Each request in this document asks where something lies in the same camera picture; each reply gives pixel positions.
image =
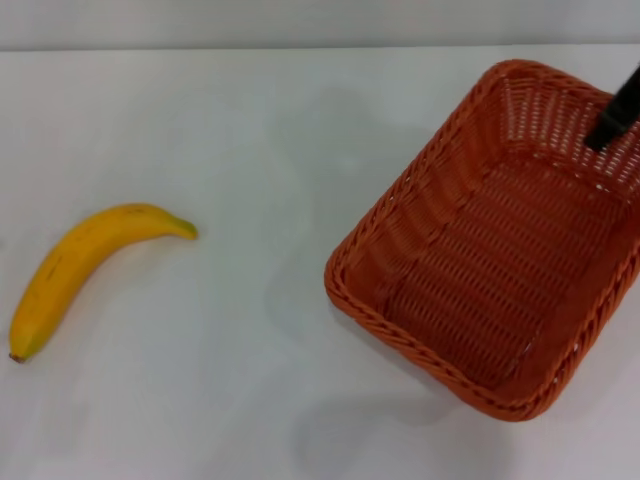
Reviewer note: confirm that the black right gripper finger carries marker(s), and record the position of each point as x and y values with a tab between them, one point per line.
614	114

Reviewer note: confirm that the orange woven plastic basket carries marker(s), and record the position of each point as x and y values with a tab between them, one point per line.
480	260

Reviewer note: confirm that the yellow banana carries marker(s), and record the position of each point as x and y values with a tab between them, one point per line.
75	260

